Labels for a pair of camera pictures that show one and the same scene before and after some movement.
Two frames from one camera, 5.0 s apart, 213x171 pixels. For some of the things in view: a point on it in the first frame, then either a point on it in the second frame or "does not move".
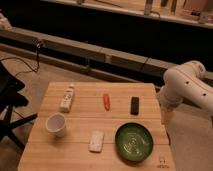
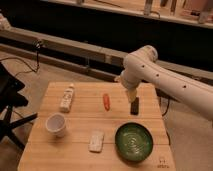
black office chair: x=10 y=98 does not move
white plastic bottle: x=66 y=100 does not move
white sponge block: x=96 y=141 does not move
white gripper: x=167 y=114 → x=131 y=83
